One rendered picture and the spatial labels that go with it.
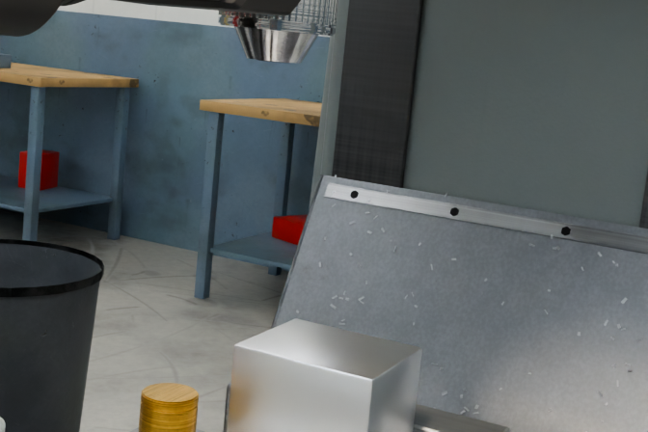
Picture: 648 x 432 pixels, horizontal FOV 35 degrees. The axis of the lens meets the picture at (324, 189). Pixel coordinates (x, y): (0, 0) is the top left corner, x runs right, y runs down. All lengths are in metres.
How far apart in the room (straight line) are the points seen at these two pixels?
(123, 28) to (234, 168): 1.02
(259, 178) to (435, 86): 4.55
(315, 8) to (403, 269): 0.40
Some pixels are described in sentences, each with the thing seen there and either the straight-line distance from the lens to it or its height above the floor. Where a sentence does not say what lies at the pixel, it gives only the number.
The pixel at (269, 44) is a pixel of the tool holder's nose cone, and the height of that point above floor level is 1.20.
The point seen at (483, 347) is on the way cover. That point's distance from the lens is 0.74.
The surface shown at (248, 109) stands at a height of 0.87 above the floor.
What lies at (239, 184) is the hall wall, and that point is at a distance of 5.39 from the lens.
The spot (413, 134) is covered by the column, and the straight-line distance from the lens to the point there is 0.79.
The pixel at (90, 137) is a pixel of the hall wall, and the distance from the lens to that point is 5.95.
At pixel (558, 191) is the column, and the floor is 1.11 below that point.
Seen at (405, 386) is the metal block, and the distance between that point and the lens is 0.42.
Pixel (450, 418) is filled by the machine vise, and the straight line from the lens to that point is 0.47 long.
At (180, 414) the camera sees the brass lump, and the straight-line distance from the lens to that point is 0.40.
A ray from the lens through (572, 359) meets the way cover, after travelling 0.73.
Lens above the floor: 1.20
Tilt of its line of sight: 8 degrees down
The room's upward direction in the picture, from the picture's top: 6 degrees clockwise
